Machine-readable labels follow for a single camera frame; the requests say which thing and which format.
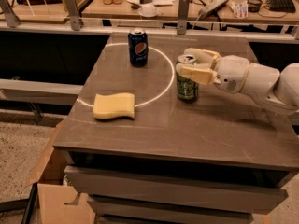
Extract metal rail bracket middle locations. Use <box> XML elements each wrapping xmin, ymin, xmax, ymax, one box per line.
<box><xmin>65</xmin><ymin>0</ymin><xmax>82</xmax><ymax>31</ymax></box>

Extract green soda can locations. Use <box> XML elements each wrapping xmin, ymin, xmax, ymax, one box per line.
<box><xmin>176</xmin><ymin>54</ymin><xmax>198</xmax><ymax>103</ymax></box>

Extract black keyboard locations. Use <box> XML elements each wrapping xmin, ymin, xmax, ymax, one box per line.
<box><xmin>267</xmin><ymin>0</ymin><xmax>296</xmax><ymax>13</ymax></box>

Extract grey power strip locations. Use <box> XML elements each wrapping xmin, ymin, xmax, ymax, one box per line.
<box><xmin>198</xmin><ymin>0</ymin><xmax>229</xmax><ymax>19</ymax></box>

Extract metal rail bracket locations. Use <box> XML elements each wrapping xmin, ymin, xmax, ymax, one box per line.
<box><xmin>177</xmin><ymin>0</ymin><xmax>190</xmax><ymax>35</ymax></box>
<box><xmin>0</xmin><ymin>0</ymin><xmax>21</xmax><ymax>28</ymax></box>
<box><xmin>65</xmin><ymin>0</ymin><xmax>82</xmax><ymax>31</ymax></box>

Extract grey drawer cabinet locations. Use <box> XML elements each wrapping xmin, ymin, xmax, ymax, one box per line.
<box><xmin>54</xmin><ymin>33</ymin><xmax>299</xmax><ymax>224</ymax></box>

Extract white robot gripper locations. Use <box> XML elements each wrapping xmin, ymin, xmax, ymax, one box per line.
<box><xmin>179</xmin><ymin>48</ymin><xmax>250</xmax><ymax>93</ymax></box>

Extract cardboard box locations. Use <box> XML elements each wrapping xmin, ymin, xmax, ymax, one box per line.
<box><xmin>25</xmin><ymin>121</ymin><xmax>95</xmax><ymax>224</ymax></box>

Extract white face mask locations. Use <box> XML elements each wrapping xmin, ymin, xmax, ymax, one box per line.
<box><xmin>138</xmin><ymin>4</ymin><xmax>158</xmax><ymax>18</ymax></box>

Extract blue Pepsi can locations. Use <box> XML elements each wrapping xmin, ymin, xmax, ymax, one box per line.
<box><xmin>128</xmin><ymin>28</ymin><xmax>149</xmax><ymax>67</ymax></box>

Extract metal rail bracket left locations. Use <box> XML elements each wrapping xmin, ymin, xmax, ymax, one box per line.
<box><xmin>0</xmin><ymin>0</ymin><xmax>21</xmax><ymax>28</ymax></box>

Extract dark small bowl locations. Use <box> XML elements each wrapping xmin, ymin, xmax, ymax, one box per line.
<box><xmin>247</xmin><ymin>0</ymin><xmax>263</xmax><ymax>13</ymax></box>

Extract yellow sponge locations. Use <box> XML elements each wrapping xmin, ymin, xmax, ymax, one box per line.
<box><xmin>93</xmin><ymin>92</ymin><xmax>135</xmax><ymax>119</ymax></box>

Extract metal rail bracket right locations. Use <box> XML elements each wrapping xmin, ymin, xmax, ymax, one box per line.
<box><xmin>177</xmin><ymin>0</ymin><xmax>190</xmax><ymax>35</ymax></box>

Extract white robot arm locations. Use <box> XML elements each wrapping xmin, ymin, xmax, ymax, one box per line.
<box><xmin>176</xmin><ymin>48</ymin><xmax>299</xmax><ymax>115</ymax></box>

